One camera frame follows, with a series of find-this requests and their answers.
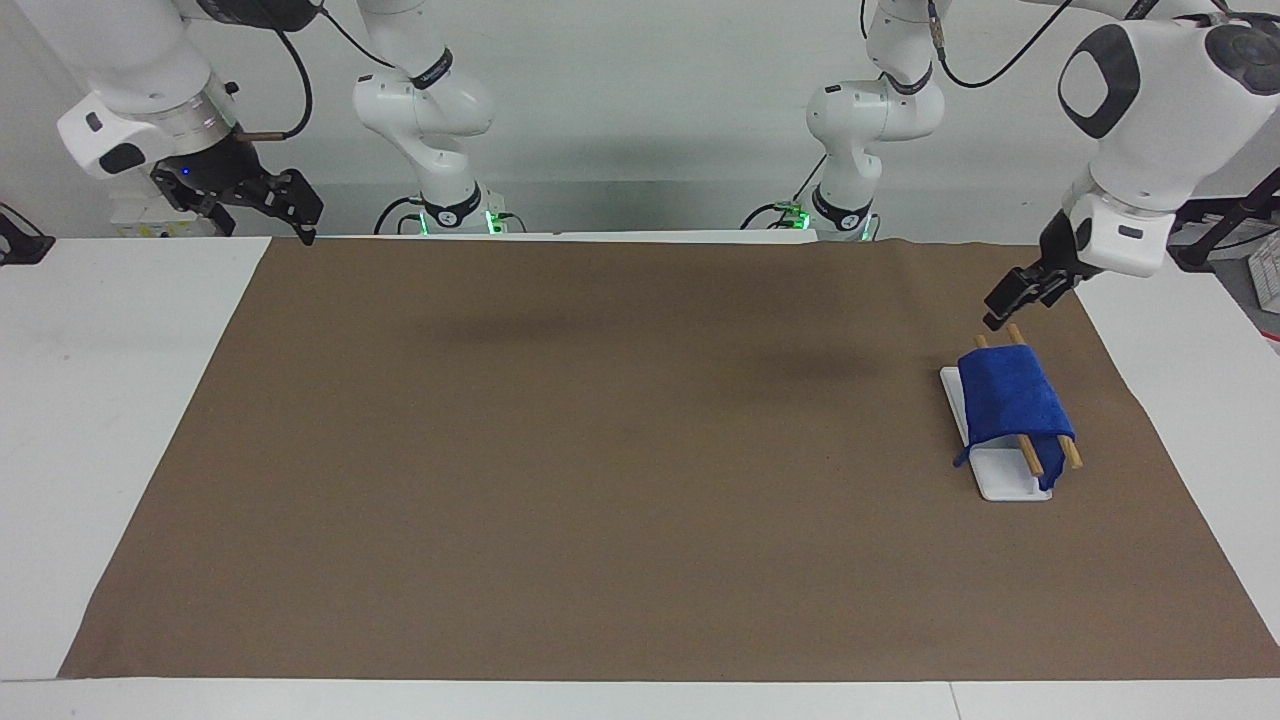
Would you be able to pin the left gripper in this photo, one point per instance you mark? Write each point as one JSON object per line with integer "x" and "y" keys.
{"x": 1058, "y": 250}

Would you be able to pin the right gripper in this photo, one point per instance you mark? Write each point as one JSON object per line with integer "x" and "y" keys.
{"x": 212, "y": 160}

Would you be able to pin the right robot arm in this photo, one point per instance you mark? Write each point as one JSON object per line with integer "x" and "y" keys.
{"x": 130, "y": 60}

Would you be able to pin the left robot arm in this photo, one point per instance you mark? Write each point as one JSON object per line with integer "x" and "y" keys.
{"x": 1150, "y": 100}

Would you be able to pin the blue towel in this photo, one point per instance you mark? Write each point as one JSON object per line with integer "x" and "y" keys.
{"x": 1010, "y": 395}

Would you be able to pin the white rack with wooden rods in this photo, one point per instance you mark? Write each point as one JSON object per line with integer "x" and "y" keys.
{"x": 1005, "y": 482}

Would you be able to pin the black stand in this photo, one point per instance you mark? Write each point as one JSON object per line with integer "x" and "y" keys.
{"x": 22, "y": 245}
{"x": 1215, "y": 235}

